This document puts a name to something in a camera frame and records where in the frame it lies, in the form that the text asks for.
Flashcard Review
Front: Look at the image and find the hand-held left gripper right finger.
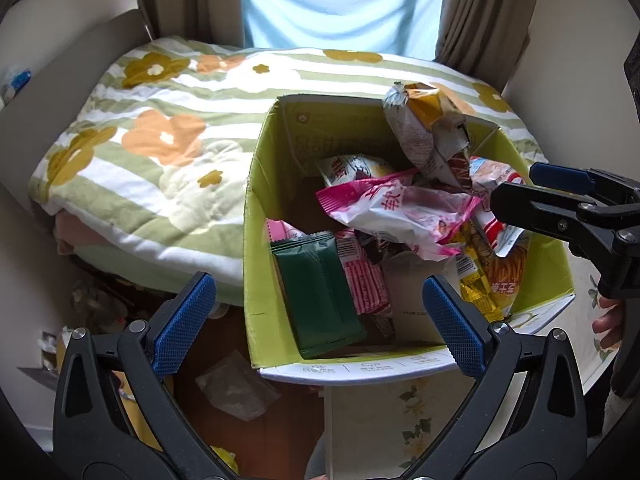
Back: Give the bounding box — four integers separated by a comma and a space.
420, 274, 588, 463

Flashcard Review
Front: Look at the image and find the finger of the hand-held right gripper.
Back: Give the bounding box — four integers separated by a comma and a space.
490, 182, 618, 256
529, 162, 640, 206

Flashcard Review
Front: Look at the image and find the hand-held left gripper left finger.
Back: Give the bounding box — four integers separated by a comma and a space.
52, 271, 221, 463

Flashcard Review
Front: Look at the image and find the blue white red snack bag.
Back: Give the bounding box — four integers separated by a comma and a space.
467, 156, 531, 256

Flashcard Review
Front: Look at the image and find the pink striped snack packet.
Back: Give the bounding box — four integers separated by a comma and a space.
266, 218, 393, 318

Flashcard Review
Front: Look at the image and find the dark brown small snack packet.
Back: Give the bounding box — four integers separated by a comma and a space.
355, 230, 396, 266

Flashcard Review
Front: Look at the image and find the pink and white snack bag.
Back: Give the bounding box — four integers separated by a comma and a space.
316, 169, 481, 262

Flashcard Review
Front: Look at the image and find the dark green snack packet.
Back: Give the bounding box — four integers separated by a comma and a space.
271, 231, 368, 360

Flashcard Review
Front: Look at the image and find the green and white cardboard box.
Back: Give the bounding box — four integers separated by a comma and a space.
242, 94, 577, 386

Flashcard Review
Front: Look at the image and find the yellow and white snack bag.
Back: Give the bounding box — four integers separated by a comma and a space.
382, 81, 473, 188

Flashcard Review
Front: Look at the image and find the person's right hand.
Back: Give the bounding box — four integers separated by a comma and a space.
592, 296, 626, 351

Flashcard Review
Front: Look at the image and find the pale grey snack packet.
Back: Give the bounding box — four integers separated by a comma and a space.
382, 250, 451, 346

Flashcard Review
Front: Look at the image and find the pale green bed sheet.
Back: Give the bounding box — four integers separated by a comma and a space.
75, 240, 246, 306

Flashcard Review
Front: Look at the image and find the clear plastic bag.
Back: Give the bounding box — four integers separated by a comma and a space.
195, 350, 281, 422

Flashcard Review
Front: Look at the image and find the yellow paper bag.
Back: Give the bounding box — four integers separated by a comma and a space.
112, 372, 173, 441

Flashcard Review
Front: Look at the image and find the black flat device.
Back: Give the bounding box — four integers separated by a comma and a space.
624, 35, 640, 126

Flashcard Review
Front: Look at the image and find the pink bedding layer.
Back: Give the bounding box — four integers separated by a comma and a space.
54, 212, 101, 256

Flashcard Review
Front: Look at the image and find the magazine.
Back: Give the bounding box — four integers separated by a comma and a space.
17, 365, 63, 391

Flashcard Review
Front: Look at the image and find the floral striped blanket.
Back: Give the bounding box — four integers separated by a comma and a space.
27, 35, 541, 306

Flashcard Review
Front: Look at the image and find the grey bed headboard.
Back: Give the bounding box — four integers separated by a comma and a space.
0, 9, 151, 201

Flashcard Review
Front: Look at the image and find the light blue cloth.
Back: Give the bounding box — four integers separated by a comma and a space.
241, 0, 448, 58

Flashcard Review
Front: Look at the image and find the white and blue bottle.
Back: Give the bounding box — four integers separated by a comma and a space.
2, 67, 32, 101

